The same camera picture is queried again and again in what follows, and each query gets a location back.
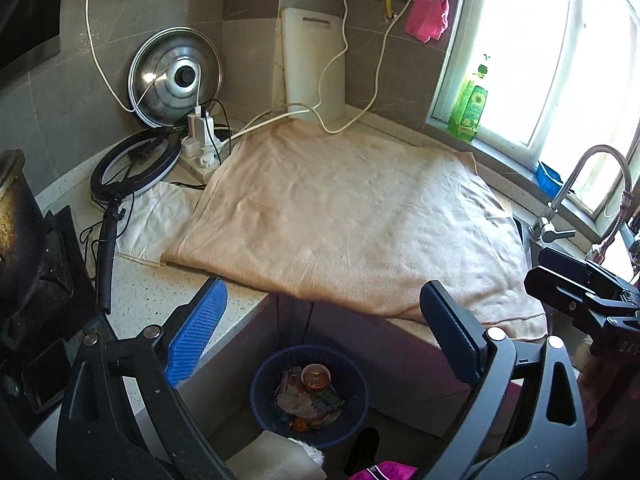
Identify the steel pot lid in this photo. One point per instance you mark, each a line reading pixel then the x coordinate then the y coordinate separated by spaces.
pixel 155 90

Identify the window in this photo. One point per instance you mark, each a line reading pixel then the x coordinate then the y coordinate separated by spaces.
pixel 525 60

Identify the clear plastic wrappers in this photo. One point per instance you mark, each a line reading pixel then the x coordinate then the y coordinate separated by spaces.
pixel 295 402

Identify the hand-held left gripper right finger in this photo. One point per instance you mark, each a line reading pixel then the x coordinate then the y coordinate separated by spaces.
pixel 450 330

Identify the white power strip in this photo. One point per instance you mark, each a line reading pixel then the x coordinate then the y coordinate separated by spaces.
pixel 197 170

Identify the black range hood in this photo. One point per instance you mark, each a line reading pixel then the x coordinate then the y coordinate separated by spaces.
pixel 25 10

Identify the white charger plug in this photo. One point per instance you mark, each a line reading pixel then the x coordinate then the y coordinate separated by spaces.
pixel 197 125

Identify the blue plastic basket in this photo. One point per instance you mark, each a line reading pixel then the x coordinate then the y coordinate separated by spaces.
pixel 350 420

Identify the pink fabric item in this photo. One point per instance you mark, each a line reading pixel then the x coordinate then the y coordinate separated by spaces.
pixel 385 472

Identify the white cloth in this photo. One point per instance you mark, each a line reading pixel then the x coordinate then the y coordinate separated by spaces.
pixel 155 220

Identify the pink cloth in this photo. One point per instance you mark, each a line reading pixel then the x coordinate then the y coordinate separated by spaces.
pixel 425 17

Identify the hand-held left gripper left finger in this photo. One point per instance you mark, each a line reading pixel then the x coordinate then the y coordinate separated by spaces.
pixel 195 332

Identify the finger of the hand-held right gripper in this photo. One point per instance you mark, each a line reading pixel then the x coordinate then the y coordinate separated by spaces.
pixel 575 267
pixel 565 295

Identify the white cutting board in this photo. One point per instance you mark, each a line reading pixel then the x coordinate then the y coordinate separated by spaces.
pixel 310 70

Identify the black iron wok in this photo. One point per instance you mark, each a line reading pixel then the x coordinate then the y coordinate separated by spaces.
pixel 20 220

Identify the green detergent bottle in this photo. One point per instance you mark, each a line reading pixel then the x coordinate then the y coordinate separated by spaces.
pixel 467 110

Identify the beige towel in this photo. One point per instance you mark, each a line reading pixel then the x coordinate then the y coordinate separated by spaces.
pixel 325 220

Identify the beige fabric item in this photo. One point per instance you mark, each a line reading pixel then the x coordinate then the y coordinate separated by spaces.
pixel 280 460

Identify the black slipper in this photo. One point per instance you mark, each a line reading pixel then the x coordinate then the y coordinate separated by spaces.
pixel 362 452

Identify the black gas stove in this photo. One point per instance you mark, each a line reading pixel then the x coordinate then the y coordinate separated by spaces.
pixel 55 270

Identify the steel kitchen faucet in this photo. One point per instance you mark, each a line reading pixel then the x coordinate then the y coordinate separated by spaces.
pixel 550 210

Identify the small pink yogurt cup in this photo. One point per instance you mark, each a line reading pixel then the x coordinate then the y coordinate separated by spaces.
pixel 315 377

